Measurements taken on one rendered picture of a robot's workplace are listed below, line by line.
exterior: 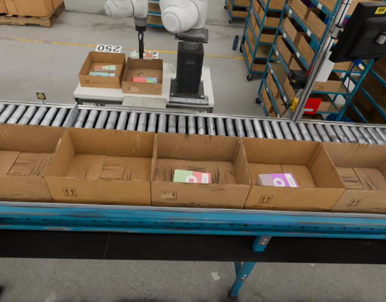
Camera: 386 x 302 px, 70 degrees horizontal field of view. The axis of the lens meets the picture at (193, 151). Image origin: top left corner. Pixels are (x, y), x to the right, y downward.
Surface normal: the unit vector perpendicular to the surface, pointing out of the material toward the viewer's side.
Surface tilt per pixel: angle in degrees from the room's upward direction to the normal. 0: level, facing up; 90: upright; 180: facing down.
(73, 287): 0
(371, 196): 90
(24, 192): 91
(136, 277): 0
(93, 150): 89
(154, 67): 89
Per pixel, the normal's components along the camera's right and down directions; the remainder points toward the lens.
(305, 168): 0.11, -0.72
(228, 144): 0.01, 0.69
